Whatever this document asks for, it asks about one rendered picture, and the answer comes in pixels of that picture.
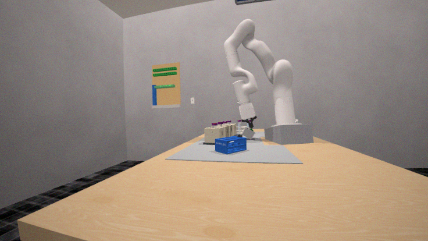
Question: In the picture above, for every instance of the blue tube rack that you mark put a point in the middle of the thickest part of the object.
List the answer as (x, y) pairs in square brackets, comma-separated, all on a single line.
[(222, 145)]

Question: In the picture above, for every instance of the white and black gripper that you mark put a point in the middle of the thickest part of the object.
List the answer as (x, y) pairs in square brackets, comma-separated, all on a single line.
[(247, 111)]

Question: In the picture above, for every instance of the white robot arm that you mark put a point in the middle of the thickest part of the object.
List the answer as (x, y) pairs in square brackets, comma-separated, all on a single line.
[(281, 75)]

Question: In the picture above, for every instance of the grey bench mat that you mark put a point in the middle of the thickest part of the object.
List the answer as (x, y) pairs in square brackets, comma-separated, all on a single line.
[(256, 152)]

